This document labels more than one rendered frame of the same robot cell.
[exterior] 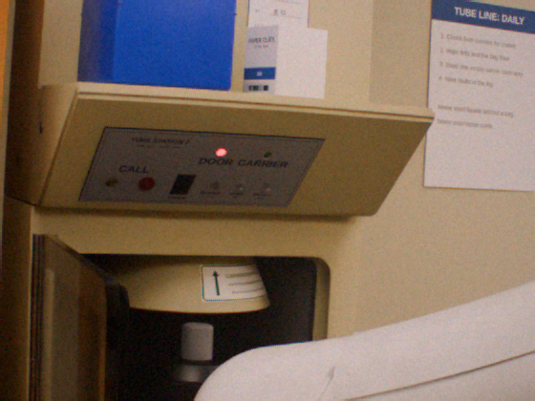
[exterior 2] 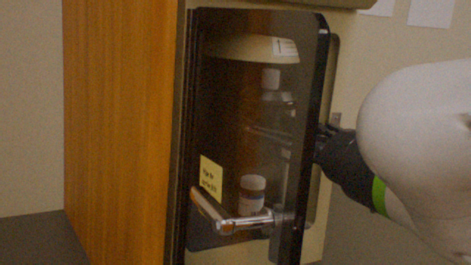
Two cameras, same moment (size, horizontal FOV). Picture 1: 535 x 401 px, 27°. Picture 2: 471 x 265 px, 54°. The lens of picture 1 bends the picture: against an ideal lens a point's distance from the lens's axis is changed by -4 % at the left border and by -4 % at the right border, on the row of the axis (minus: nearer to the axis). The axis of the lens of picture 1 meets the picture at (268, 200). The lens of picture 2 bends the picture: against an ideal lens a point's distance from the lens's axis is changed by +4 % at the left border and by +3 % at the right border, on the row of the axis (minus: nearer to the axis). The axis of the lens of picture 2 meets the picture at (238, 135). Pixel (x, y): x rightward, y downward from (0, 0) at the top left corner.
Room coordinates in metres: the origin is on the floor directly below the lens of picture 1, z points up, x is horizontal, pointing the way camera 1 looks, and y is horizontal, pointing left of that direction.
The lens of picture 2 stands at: (0.30, 0.18, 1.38)
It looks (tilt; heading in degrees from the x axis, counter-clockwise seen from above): 14 degrees down; 354
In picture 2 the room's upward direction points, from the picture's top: 5 degrees clockwise
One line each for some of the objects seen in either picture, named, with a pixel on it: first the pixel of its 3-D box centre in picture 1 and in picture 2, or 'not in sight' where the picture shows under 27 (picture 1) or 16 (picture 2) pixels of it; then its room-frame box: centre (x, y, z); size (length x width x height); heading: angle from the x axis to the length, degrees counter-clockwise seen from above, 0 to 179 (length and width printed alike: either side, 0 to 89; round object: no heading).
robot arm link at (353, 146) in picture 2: not in sight; (381, 168); (0.81, -0.05, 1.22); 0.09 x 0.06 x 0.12; 117
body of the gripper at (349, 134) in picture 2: not in sight; (337, 152); (0.87, -0.02, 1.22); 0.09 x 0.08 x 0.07; 27
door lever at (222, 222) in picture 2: not in sight; (227, 207); (0.71, 0.14, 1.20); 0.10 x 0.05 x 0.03; 19
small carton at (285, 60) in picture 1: (285, 63); not in sight; (0.98, -0.01, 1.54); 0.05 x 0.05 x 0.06; 34
